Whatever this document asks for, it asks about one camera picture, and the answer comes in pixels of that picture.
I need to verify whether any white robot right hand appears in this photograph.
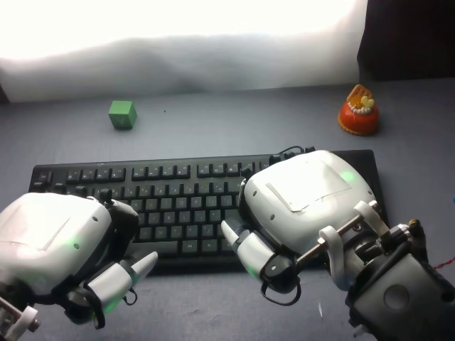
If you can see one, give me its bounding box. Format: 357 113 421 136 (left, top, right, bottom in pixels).
220 145 378 306

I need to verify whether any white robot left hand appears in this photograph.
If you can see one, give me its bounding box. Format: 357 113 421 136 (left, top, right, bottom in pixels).
0 188 159 330

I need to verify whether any orange toy cake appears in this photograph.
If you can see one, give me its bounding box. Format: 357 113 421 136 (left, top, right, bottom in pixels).
337 84 380 136

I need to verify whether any grey table cloth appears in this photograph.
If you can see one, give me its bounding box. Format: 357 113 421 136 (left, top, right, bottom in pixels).
0 80 455 341

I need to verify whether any black computer keyboard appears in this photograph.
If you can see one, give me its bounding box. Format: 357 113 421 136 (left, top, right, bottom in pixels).
28 148 390 273

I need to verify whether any green cube block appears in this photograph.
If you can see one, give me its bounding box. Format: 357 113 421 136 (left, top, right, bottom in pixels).
108 100 138 131

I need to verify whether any white backdrop cloth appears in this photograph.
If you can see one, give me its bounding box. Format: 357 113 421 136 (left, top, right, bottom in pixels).
0 0 369 104

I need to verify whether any dark background object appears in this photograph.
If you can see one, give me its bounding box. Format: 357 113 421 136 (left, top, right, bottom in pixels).
357 0 455 83

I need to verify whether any twisted red cable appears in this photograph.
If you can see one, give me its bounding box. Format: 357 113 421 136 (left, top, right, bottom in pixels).
429 258 455 275

